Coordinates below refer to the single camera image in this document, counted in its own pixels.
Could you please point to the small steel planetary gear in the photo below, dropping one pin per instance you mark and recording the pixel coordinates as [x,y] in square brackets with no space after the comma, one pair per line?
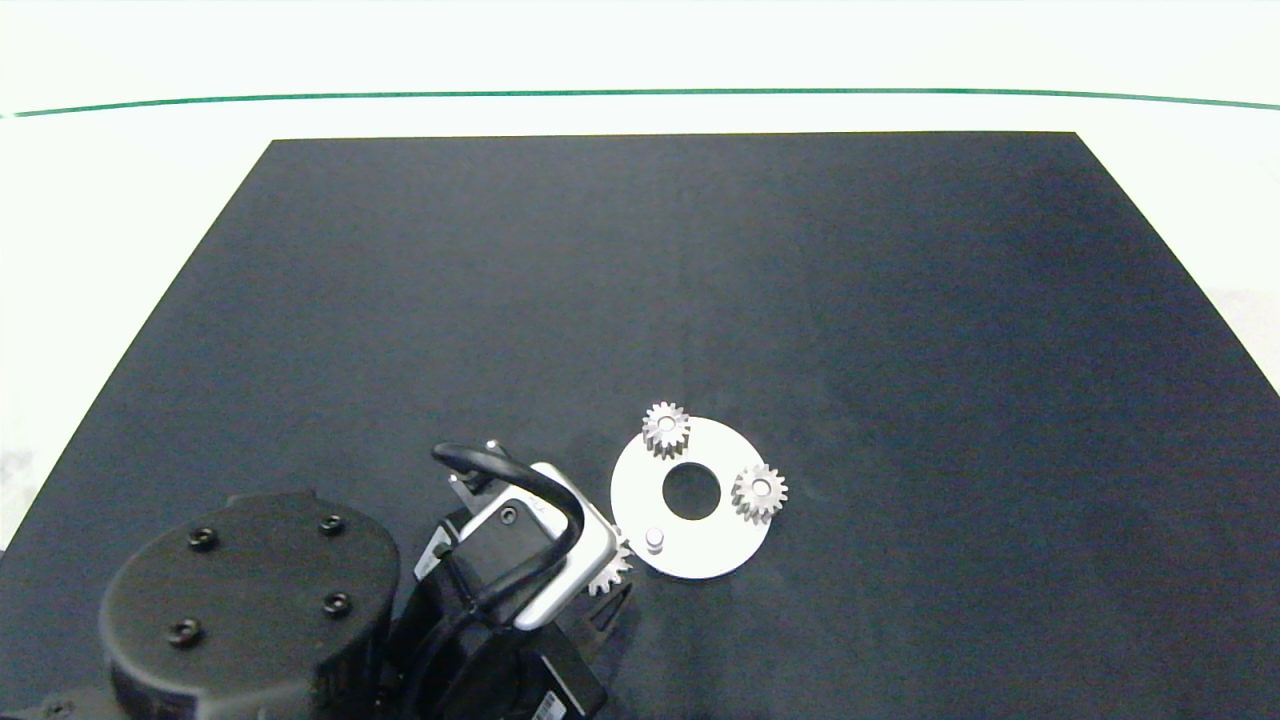
[653,433]
[745,494]
[612,576]

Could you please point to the round white plate with pins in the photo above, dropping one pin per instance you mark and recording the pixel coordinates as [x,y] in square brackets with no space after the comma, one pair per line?
[715,545]

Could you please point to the dark rectangular mat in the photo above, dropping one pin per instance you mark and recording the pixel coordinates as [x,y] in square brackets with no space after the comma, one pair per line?
[900,300]

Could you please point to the boxy silver wrist camera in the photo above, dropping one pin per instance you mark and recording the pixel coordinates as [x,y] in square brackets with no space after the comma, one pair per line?
[590,556]

